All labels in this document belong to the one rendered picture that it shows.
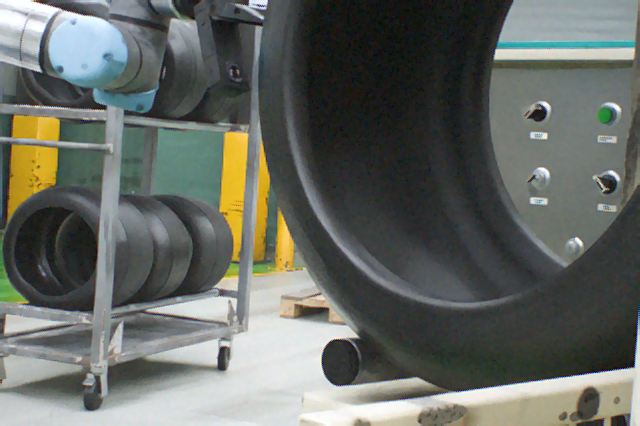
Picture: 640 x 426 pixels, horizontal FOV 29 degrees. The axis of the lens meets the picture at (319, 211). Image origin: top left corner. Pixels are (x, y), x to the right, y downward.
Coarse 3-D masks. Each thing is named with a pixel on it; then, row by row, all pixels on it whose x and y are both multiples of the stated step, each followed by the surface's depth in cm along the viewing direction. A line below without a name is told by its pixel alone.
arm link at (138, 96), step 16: (112, 16) 149; (144, 32) 148; (160, 32) 149; (144, 48) 145; (160, 48) 150; (144, 64) 145; (160, 64) 151; (144, 80) 147; (96, 96) 149; (112, 96) 148; (128, 96) 148; (144, 96) 149; (144, 112) 151
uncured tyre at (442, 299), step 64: (320, 0) 126; (384, 0) 132; (448, 0) 135; (512, 0) 134; (320, 64) 128; (384, 64) 134; (448, 64) 137; (320, 128) 127; (384, 128) 135; (448, 128) 136; (320, 192) 114; (384, 192) 132; (448, 192) 136; (320, 256) 112; (384, 256) 126; (448, 256) 132; (512, 256) 130; (384, 320) 106; (448, 320) 101; (512, 320) 97; (576, 320) 93; (448, 384) 105
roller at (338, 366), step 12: (324, 348) 116; (336, 348) 114; (348, 348) 114; (360, 348) 114; (324, 360) 115; (336, 360) 114; (348, 360) 113; (360, 360) 114; (372, 360) 115; (384, 360) 116; (324, 372) 115; (336, 372) 114; (348, 372) 113; (360, 372) 114; (372, 372) 115; (384, 372) 116; (396, 372) 117; (408, 372) 119; (336, 384) 115; (348, 384) 114
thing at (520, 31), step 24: (528, 0) 188; (552, 0) 185; (576, 0) 182; (600, 0) 179; (624, 0) 176; (504, 24) 191; (528, 24) 188; (552, 24) 185; (576, 24) 182; (600, 24) 179; (624, 24) 176; (504, 48) 190; (528, 48) 187; (552, 48) 184; (576, 48) 181; (600, 48) 178
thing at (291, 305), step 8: (312, 288) 831; (288, 296) 778; (296, 296) 779; (304, 296) 782; (312, 296) 793; (320, 296) 788; (280, 304) 780; (288, 304) 779; (296, 304) 782; (304, 304) 775; (312, 304) 773; (320, 304) 772; (328, 304) 770; (280, 312) 781; (288, 312) 779; (296, 312) 783; (304, 312) 798; (312, 312) 811; (328, 320) 770; (336, 320) 769
